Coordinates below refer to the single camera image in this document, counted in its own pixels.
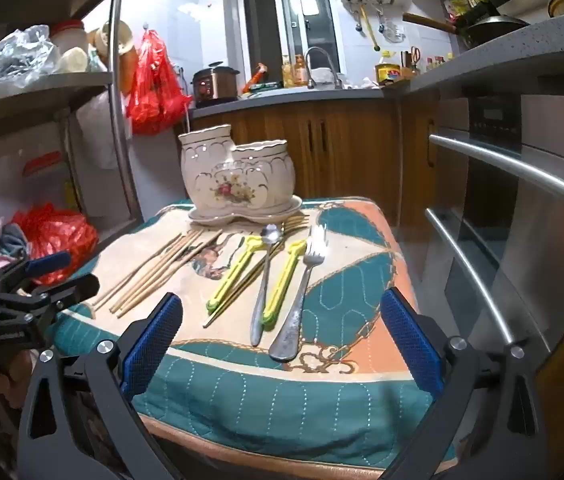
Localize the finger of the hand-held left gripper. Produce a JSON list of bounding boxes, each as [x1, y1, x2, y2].
[[0, 251, 72, 292], [0, 274, 100, 320]]

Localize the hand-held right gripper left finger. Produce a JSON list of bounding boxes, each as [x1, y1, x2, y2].
[[17, 292, 185, 480]]

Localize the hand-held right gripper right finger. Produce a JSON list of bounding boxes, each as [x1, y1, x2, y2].
[[379, 287, 548, 480]]

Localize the bundle of wooden chopsticks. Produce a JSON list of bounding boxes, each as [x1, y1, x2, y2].
[[93, 227, 224, 318]]

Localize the yellow-green handled gold fork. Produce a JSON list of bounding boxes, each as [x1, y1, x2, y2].
[[206, 235, 265, 312], [262, 215, 311, 330]]

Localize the floral ceramic utensil holder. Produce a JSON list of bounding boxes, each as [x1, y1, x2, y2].
[[178, 124, 304, 225]]

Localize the pink and blue rags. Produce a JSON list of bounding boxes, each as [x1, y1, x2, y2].
[[0, 217, 30, 268]]

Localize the stuffed red plastic bag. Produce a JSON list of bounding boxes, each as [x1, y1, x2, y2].
[[12, 203, 99, 287]]

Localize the white plastic storage box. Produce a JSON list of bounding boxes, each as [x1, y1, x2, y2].
[[0, 145, 80, 221]]

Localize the silver metal spoon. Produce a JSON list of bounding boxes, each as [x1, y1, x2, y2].
[[249, 223, 285, 347]]

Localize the quilted printed table cloth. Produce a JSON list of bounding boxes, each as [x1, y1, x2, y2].
[[49, 199, 455, 476]]

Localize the silver metal fork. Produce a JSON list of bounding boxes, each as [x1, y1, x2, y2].
[[268, 225, 329, 362]]

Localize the white plastic bag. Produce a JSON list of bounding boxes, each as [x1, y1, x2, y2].
[[76, 92, 130, 168]]

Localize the metal shelf rack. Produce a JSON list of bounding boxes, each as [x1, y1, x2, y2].
[[0, 0, 145, 231]]

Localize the stainless steel oven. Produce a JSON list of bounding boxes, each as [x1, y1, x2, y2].
[[424, 92, 564, 356]]

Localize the clear crumpled plastic bag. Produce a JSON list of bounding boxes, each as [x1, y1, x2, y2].
[[0, 25, 60, 90]]

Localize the hanging red plastic bag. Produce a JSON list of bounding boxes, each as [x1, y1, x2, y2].
[[126, 29, 194, 136]]

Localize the wooden base cabinets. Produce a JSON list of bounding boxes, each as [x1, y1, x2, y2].
[[189, 97, 438, 201]]

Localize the red-lidded plastic jar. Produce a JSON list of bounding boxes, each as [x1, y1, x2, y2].
[[51, 19, 90, 73]]

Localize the brown electric pressure cooker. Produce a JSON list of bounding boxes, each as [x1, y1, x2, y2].
[[191, 62, 240, 106]]

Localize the chrome kitchen faucet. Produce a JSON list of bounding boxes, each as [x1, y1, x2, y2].
[[303, 46, 344, 90]]

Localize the knife and scissors holder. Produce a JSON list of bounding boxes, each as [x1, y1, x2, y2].
[[402, 46, 423, 78]]

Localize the row of condiment bottles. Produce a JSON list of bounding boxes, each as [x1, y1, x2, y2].
[[424, 52, 455, 72]]

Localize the dark sliding window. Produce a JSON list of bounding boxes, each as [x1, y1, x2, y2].
[[234, 0, 340, 88]]

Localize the long oven door handle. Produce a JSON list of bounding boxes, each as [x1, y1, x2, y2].
[[428, 132, 564, 205], [424, 207, 518, 346]]

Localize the orange handled brush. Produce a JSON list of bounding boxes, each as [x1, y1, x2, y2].
[[244, 62, 268, 93]]

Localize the yellow gas hose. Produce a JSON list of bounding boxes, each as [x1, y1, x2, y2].
[[369, 7, 383, 52]]

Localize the black wok with wooden handle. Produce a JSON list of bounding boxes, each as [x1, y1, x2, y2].
[[403, 11, 530, 50]]

